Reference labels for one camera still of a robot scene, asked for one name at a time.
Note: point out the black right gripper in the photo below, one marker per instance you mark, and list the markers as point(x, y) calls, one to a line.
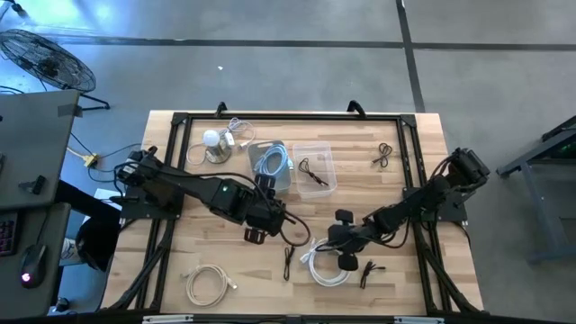
point(348, 236)

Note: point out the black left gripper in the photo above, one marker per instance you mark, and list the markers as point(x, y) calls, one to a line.
point(261, 216)

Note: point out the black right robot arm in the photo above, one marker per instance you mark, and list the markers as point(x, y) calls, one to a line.
point(405, 207)

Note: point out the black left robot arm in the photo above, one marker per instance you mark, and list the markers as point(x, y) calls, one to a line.
point(180, 180)

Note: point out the white opaque plastic bin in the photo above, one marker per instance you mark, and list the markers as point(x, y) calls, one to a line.
point(254, 155)

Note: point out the clear plastic bin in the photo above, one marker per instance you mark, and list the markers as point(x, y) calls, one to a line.
point(324, 155)

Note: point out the white light bulb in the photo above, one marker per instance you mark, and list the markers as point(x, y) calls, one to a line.
point(211, 137)

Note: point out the white light bar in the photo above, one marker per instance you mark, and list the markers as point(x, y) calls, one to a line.
point(418, 320)
point(166, 318)

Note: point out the person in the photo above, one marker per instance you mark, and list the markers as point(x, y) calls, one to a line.
point(96, 243)

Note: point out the yellow power plug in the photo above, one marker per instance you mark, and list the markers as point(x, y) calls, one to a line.
point(91, 159)

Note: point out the black computer mouse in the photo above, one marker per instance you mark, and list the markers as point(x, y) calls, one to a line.
point(32, 265)

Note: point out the keyboard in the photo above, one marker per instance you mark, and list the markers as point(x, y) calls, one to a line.
point(6, 234)

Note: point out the black floor fan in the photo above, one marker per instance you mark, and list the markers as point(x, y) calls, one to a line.
point(49, 60)

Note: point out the grey desk with mouse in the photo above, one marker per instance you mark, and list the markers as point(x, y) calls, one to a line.
point(9, 292)

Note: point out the black aluminium table frame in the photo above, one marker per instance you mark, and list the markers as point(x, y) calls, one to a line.
point(292, 116)

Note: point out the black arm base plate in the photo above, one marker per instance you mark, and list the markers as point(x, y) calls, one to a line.
point(135, 210)
point(454, 212)

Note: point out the grey metal table frame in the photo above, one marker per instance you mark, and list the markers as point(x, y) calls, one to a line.
point(531, 189)

